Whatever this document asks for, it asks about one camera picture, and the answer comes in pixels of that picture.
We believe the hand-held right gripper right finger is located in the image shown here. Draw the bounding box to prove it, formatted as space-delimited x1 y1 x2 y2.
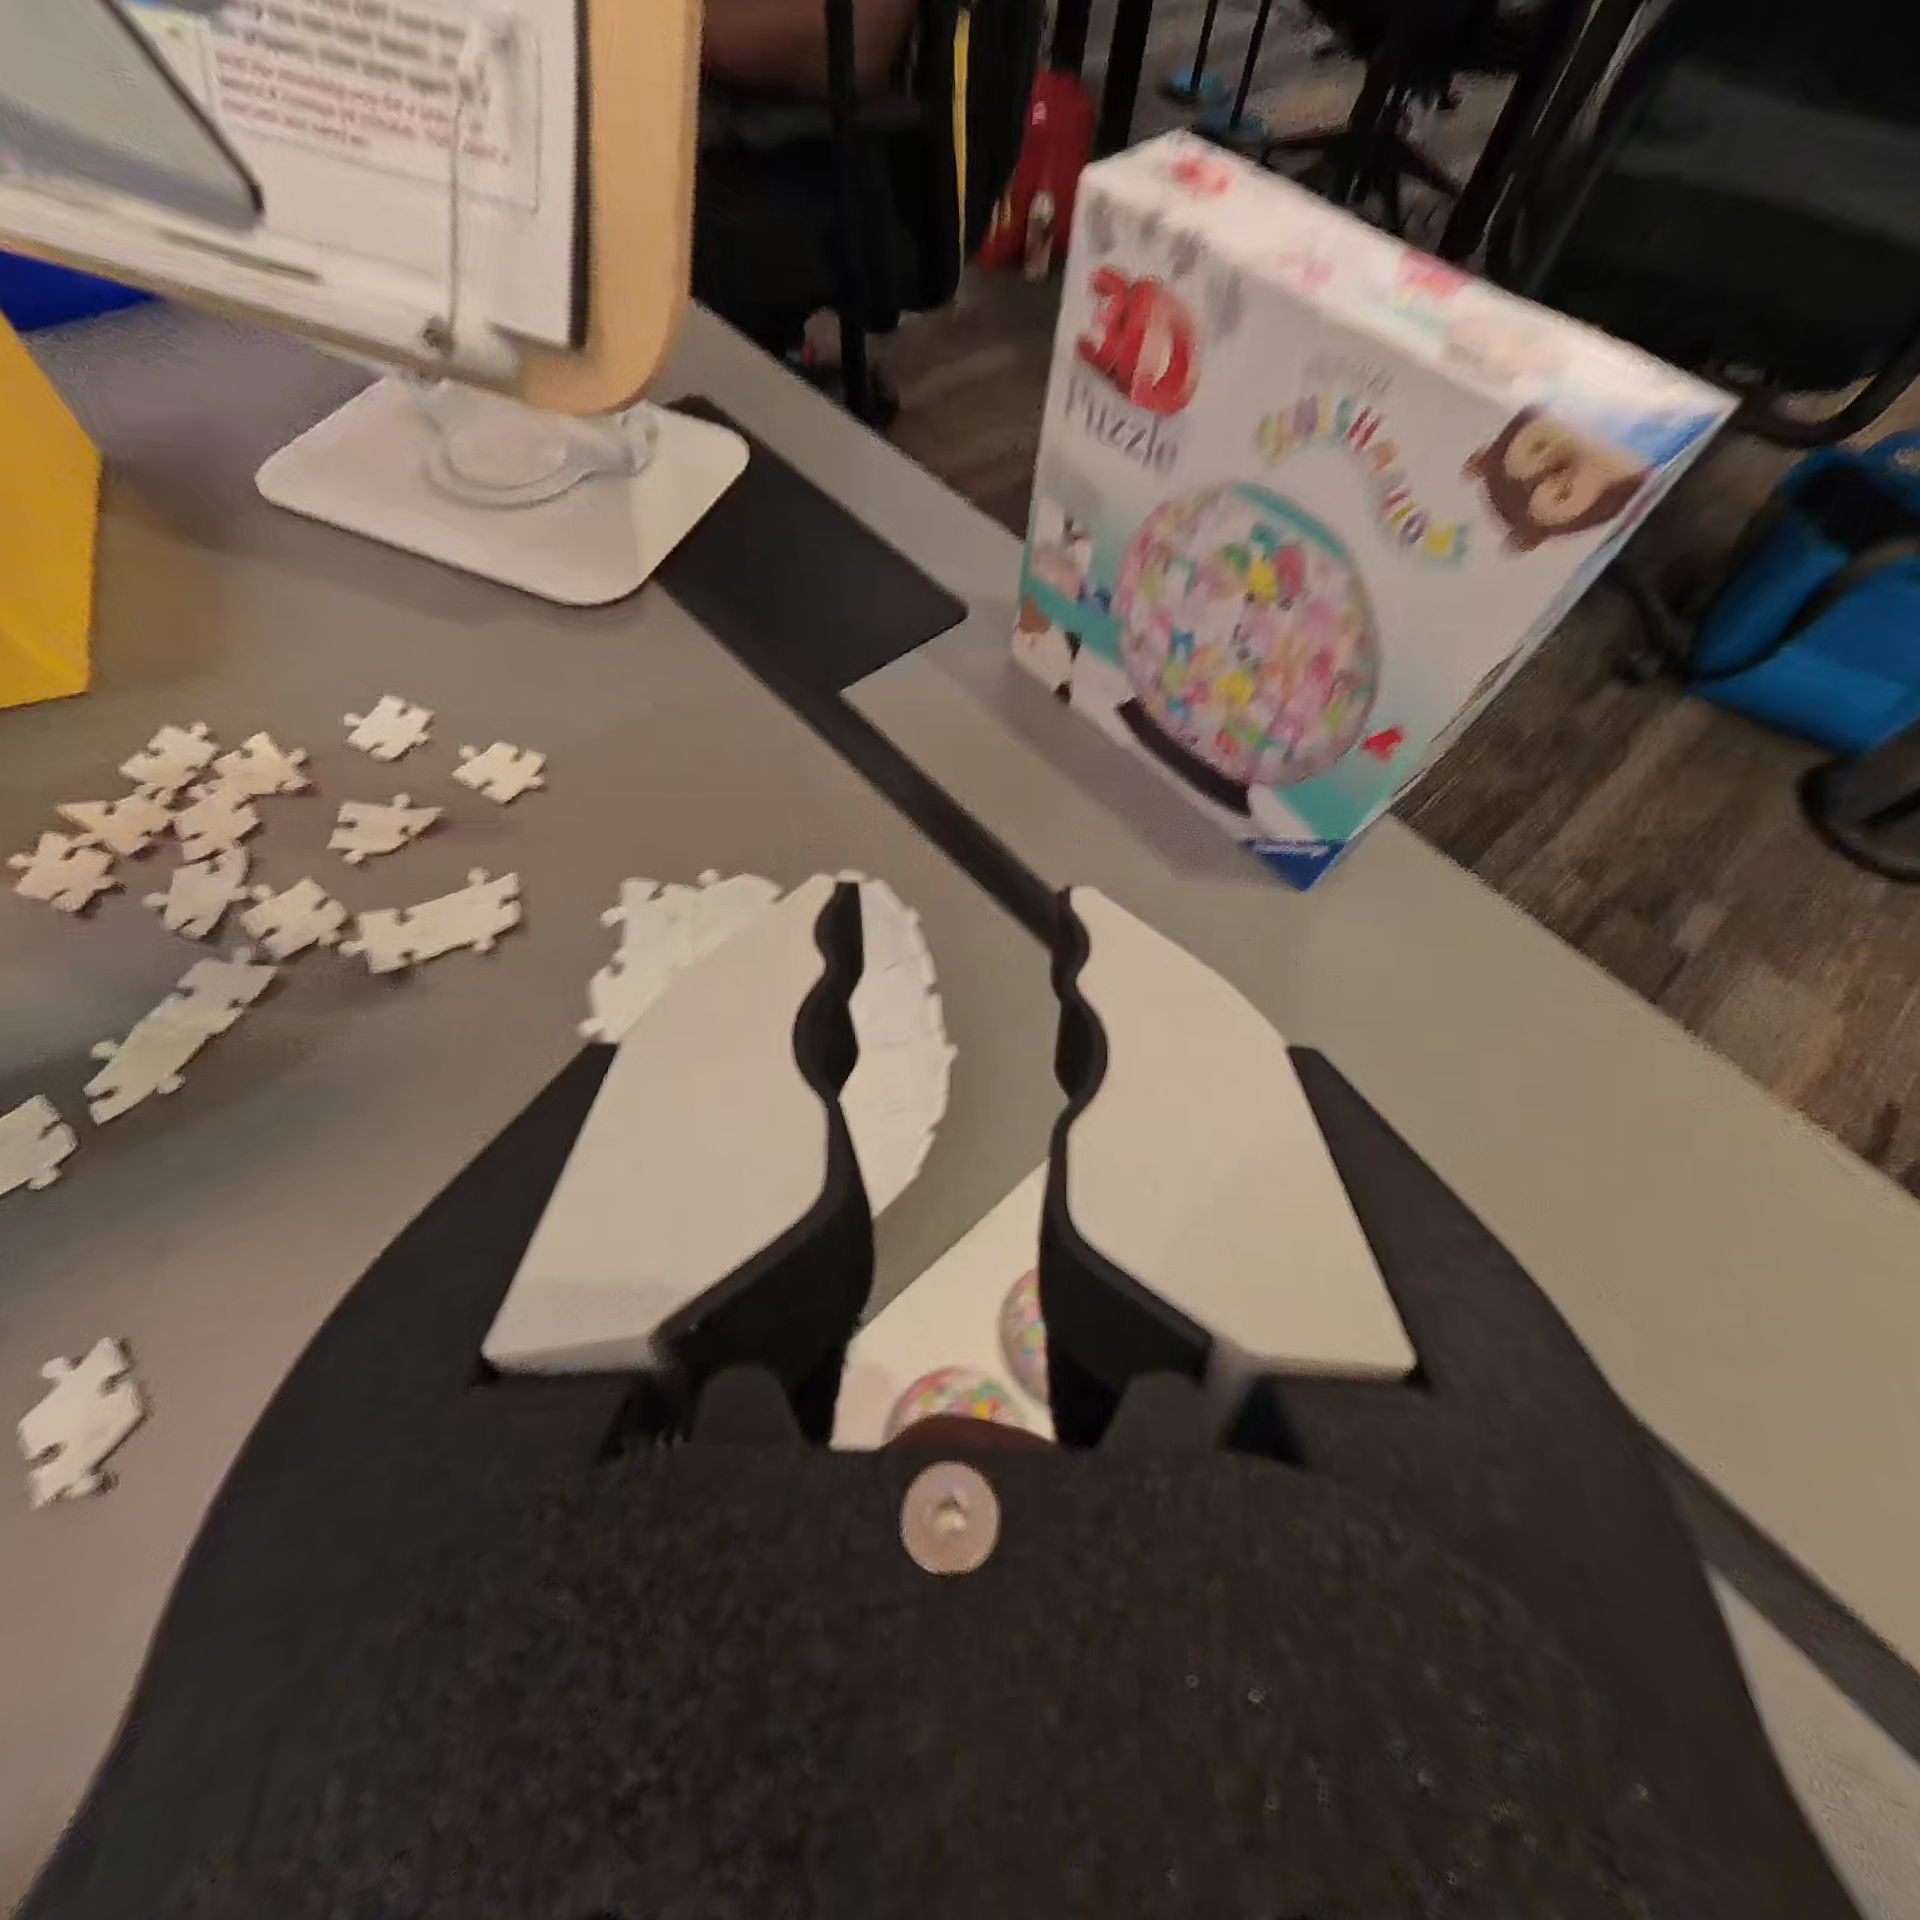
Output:
1035 886 1422 1402

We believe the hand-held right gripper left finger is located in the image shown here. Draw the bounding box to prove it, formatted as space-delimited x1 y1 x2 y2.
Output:
480 877 875 1387

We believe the partly built white puzzle ball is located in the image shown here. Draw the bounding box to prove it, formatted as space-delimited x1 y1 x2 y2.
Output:
582 869 965 1238

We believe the pile of loose puzzle pieces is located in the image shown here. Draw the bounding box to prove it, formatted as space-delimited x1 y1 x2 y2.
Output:
0 696 552 1203

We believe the white puzzle piece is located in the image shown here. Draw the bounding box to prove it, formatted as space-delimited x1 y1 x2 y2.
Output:
16 1333 149 1510

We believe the colourful puzzle ball box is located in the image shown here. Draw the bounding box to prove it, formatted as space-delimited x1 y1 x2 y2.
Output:
1007 130 1742 893

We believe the printed instruction sheet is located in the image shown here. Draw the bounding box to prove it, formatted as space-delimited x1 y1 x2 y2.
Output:
832 1166 1058 1456

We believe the black mat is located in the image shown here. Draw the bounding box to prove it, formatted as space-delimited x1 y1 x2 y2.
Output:
651 393 971 712

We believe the blue bag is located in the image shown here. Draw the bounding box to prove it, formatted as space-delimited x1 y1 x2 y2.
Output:
1685 432 1920 762

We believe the yellow box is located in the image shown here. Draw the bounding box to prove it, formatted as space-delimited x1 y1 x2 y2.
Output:
0 314 104 715

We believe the red bag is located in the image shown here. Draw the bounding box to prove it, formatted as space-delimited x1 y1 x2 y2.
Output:
973 64 1099 281

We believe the white printed display board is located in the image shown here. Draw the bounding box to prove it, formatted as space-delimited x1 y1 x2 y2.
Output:
0 0 711 418

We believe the blue storage bin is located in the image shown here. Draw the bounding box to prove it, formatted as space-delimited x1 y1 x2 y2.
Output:
0 254 157 337

